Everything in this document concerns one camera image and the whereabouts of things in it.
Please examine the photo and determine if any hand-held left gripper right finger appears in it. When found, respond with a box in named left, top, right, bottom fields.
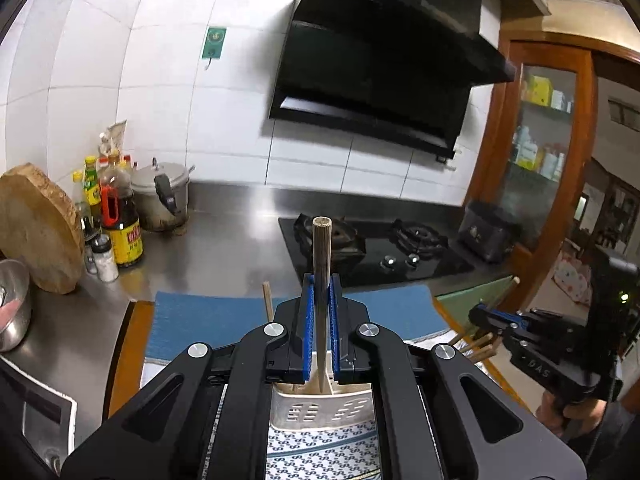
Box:
left=329, top=276, right=586, bottom=480

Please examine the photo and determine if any green board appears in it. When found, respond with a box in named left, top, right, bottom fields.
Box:
left=436, top=279, right=516, bottom=348

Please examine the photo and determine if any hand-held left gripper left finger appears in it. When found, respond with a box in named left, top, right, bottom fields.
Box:
left=62, top=274, right=318, bottom=480

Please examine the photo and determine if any small dark bottle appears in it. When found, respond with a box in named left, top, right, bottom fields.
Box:
left=81, top=215, right=99, bottom=274

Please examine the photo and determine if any black range hood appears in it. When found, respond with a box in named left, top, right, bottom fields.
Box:
left=268, top=0, right=516, bottom=164

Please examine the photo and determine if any large soy sauce bottle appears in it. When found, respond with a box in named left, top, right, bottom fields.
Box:
left=99, top=152, right=145, bottom=269

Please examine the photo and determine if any black gas stove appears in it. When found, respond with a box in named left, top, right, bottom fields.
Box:
left=277, top=212, right=476, bottom=289

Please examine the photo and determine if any person's right forearm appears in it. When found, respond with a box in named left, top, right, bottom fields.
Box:
left=562, top=402, right=626, bottom=467

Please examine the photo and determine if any blue white patterned table mat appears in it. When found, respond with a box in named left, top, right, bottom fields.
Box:
left=142, top=284, right=453, bottom=480

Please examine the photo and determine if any yellow cap bottle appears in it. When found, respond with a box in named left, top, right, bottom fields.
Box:
left=71, top=171, right=89, bottom=222

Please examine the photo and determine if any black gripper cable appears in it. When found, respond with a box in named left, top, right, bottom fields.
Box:
left=587, top=377, right=617, bottom=468

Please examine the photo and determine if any crumpled snack bag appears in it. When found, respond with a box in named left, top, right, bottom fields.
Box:
left=99, top=120, right=129, bottom=159

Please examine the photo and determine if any round wooden cutting board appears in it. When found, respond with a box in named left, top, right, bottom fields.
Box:
left=0, top=162, right=87, bottom=295

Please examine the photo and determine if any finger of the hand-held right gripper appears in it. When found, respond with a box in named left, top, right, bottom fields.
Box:
left=467, top=302, right=531, bottom=336

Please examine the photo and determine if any yellow box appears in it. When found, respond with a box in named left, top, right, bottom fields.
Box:
left=524, top=75, right=552, bottom=107

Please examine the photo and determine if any grey pressure cooker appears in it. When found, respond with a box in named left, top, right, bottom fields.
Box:
left=130, top=159, right=196, bottom=234

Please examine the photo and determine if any person's right hand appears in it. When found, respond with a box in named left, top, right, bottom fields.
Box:
left=540, top=389, right=571, bottom=432

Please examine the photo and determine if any white plastic utensil holder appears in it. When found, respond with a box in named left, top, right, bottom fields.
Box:
left=270, top=350, right=378, bottom=433

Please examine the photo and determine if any beige wooden stick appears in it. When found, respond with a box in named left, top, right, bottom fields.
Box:
left=492, top=276, right=521, bottom=307

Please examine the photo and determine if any metal pot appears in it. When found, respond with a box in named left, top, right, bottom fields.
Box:
left=0, top=259, right=34, bottom=353

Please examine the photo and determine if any dark square container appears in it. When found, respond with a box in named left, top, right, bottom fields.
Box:
left=457, top=200, right=518, bottom=264

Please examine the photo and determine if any white polka dot storage box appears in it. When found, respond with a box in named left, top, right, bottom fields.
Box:
left=554, top=254, right=592, bottom=307

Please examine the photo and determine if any green label sauce bottle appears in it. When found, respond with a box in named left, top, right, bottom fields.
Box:
left=82, top=156, right=104, bottom=207

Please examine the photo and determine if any white salt shaker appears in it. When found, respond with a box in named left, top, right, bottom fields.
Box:
left=91, top=234, right=120, bottom=284

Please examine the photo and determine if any wooden glass door cabinet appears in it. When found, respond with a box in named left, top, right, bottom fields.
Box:
left=462, top=30, right=601, bottom=311

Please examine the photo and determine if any white-edged black appliance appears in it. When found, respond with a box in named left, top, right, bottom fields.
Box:
left=0, top=355, right=79, bottom=467

